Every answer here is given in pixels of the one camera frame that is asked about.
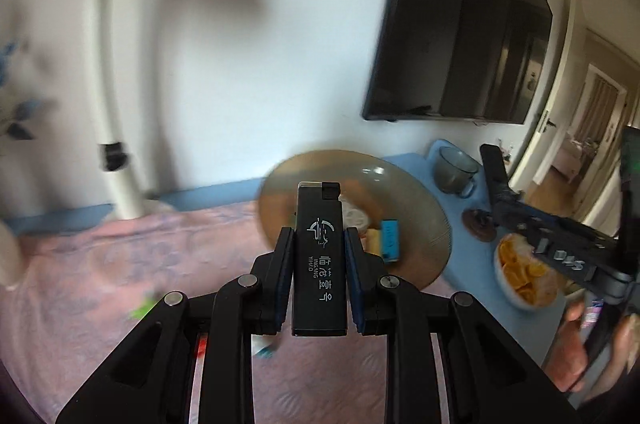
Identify pink floral blanket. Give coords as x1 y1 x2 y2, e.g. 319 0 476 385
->
0 199 566 424

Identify brown round coaster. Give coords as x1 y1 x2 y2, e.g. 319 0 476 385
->
462 209 498 244

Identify blue artificial flowers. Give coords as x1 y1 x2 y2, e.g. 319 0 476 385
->
0 42 51 140

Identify brown glass plate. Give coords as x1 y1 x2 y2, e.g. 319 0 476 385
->
257 149 452 291

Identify white door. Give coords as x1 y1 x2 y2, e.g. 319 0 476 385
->
510 0 596 200

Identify black wall television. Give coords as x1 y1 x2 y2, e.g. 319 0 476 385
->
362 0 554 125

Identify white ribbed vase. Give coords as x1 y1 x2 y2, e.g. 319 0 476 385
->
0 219 23 290

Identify bowl of orange slices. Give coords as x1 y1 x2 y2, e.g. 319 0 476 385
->
494 231 568 311

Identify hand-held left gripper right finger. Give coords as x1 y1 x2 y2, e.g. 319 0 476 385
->
344 227 583 424

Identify person's right hand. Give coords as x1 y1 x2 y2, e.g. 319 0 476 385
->
542 301 640 410

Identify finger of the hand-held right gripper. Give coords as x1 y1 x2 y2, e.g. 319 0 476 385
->
480 144 541 250

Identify green crystal plant toy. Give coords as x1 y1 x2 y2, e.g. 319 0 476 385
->
129 297 153 320

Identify blue rectangular box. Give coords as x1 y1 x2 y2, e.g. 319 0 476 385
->
380 218 402 262

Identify black lighter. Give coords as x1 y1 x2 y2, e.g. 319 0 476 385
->
291 181 348 337

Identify white lamp post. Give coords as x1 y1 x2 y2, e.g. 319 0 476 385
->
90 0 146 220

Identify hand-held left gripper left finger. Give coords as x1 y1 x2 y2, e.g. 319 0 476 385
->
55 227 296 424

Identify grey glass mug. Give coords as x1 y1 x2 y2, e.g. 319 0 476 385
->
432 147 482 198

